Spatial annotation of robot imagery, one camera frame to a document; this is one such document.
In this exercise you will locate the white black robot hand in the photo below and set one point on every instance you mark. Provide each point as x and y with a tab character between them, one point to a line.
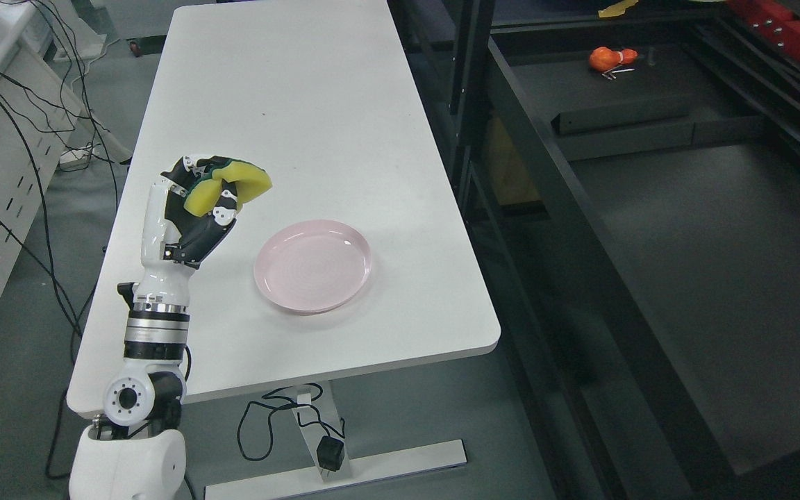
174	242

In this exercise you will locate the green yellow sponge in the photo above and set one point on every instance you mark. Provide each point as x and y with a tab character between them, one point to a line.
247	181

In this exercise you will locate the orange toy on shelf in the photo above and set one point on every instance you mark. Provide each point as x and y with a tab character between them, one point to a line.
606	61

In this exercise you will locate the black metal shelf rack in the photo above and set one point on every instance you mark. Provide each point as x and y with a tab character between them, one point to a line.
640	236

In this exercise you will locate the white power strip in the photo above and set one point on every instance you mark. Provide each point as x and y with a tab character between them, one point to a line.
77	158

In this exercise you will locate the pink round plate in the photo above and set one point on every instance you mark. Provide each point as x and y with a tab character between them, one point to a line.
313	266

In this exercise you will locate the white table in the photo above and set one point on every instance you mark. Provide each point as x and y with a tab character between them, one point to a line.
320	95

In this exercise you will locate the black plug adapter on floor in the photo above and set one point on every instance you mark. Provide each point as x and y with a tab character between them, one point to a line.
330	454

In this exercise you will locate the yellow tape piece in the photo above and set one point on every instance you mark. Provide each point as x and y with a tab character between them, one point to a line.
617	9

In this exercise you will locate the red metal beam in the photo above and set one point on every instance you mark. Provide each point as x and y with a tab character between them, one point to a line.
775	22

